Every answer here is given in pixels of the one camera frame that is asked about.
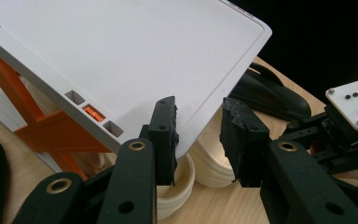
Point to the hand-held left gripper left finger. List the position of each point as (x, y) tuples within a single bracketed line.
[(163, 140)]

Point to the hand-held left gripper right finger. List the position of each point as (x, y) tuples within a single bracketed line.
[(245, 143)]

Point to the white two-tier shoe rack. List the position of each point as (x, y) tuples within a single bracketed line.
[(121, 46)]

